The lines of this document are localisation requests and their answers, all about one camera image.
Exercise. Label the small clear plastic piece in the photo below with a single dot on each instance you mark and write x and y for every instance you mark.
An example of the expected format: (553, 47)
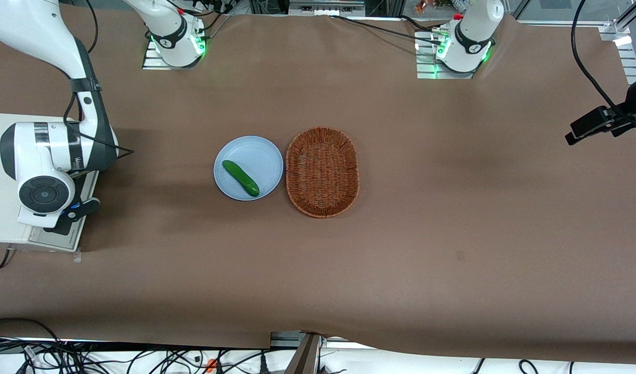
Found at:
(77, 256)

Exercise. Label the aluminium frame rail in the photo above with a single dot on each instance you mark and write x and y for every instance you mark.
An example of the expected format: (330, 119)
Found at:
(630, 62)

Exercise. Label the green cucumber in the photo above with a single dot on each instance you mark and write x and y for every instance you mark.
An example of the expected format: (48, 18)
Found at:
(240, 177)

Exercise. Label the brown wicker basket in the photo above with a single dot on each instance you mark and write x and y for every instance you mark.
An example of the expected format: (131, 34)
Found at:
(322, 171)

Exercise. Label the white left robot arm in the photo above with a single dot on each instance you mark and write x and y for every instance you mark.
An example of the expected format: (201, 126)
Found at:
(471, 36)

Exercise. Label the aluminium arm base plate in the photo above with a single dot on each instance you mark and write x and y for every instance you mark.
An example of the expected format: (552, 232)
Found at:
(151, 62)
(424, 67)

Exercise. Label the aluminium background rail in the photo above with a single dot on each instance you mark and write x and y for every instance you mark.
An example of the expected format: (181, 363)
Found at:
(323, 8)

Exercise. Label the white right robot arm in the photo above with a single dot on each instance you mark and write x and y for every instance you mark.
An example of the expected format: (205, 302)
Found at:
(37, 150)

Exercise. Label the brown table cover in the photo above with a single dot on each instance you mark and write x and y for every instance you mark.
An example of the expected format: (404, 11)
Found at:
(453, 208)

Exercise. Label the light blue plate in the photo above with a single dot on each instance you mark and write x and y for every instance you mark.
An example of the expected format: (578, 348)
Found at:
(255, 156)

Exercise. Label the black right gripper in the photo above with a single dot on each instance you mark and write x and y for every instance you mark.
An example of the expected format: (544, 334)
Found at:
(63, 227)

